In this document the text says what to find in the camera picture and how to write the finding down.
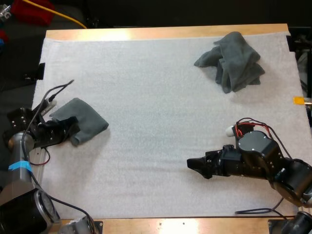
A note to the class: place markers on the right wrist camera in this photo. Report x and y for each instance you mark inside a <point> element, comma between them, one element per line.
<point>230,130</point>

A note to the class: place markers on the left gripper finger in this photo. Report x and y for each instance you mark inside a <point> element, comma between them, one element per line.
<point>72,128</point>

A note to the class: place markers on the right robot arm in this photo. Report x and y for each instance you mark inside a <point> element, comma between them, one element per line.
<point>258,143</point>

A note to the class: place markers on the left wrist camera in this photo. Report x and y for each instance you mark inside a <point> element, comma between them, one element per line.
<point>47,106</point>

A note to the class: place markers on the pile of grey-green towels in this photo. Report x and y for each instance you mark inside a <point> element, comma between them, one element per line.
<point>234,63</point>

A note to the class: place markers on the ribbed aluminium rail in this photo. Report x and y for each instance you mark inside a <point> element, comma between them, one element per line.
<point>39,156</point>

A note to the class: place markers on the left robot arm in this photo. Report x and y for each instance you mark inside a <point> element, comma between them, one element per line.
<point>19,156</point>

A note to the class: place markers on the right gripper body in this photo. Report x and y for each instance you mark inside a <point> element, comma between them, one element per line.
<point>224,162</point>

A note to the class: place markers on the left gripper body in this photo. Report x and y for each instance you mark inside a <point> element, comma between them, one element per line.
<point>52,134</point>

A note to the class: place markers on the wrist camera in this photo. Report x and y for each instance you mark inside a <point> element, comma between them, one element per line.
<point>47,106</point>
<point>230,130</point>

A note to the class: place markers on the grey-green towel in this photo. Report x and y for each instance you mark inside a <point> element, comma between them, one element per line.
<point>90,119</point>

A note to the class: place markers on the dark table clamp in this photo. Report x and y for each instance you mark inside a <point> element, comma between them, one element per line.
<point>41,71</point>

